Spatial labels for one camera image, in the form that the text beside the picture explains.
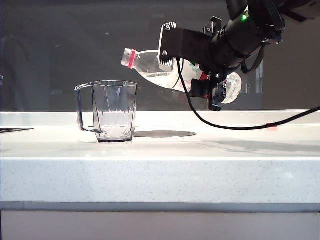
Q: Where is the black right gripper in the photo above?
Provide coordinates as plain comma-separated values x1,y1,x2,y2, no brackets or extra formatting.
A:
189,64,227,112

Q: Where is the Nongfu Spring water bottle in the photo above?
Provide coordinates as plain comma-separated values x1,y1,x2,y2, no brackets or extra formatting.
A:
121,47,243,105

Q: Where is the black round flat disc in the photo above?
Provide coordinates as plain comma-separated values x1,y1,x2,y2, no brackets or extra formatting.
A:
133,130,198,139

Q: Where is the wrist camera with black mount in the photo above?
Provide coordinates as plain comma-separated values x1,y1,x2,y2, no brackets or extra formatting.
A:
157,21,214,73

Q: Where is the black camera cable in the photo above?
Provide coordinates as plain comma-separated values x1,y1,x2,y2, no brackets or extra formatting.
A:
176,57,320,131

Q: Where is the clear plastic mug with handle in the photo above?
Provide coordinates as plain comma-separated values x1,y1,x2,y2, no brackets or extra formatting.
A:
74,79,138,144

